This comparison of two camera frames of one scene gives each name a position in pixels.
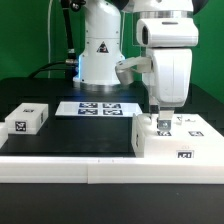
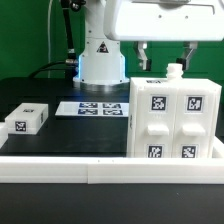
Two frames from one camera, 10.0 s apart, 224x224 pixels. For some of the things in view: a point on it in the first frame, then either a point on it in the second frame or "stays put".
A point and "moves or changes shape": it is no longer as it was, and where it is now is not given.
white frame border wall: [104, 170] stays put
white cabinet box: [190, 137] -> [174, 73]
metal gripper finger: [165, 119] -> [141, 47]
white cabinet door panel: [193, 127] moves or changes shape
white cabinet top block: [27, 119] stays put
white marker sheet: [99, 108] stays put
